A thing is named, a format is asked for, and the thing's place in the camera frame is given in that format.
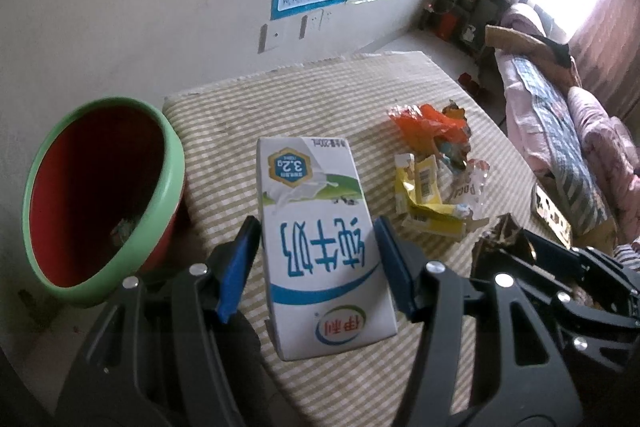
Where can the dark corner shelf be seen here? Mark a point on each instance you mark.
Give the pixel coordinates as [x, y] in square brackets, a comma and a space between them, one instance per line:
[474, 16]

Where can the green rimmed red trash bin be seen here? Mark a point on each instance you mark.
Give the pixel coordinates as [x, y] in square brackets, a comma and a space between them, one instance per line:
[101, 198]

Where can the yellow bear snack wrapper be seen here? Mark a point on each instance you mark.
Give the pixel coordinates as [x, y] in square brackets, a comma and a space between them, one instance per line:
[422, 188]

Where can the red slippers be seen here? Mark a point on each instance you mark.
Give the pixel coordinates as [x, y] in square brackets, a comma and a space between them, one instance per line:
[471, 85]

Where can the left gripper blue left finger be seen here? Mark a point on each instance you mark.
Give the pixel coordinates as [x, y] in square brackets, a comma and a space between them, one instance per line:
[237, 258]

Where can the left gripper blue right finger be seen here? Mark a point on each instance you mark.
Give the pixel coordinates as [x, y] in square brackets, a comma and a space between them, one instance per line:
[398, 258]

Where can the bed with plaid sheet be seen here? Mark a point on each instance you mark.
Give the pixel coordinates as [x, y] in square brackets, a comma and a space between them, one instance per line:
[540, 127]

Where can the gold orange candy wrapper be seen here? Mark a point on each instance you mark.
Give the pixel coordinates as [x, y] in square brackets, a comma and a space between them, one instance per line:
[454, 111]

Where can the white wall switch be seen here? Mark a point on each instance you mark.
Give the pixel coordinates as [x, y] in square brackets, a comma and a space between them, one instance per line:
[314, 22]

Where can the orange plastic wrapper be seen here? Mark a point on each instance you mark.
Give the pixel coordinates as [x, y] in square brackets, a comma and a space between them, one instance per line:
[429, 132]

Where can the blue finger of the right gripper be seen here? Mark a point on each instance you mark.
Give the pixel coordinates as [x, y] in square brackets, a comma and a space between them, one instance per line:
[507, 230]

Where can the yellow picture book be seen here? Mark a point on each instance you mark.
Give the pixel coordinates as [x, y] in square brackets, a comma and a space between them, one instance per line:
[544, 208]

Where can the brown coat on bed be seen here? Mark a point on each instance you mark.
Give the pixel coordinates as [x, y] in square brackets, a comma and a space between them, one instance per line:
[551, 58]

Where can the pink quilt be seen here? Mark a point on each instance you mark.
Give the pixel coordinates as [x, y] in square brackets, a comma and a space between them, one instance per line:
[606, 154]

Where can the red canister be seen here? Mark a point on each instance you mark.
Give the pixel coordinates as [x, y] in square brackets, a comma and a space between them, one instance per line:
[446, 26]

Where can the white wall socket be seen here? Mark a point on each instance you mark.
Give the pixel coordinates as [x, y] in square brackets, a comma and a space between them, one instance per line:
[271, 35]

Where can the white milk carton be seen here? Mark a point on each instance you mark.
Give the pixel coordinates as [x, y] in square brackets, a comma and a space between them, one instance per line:
[325, 284]

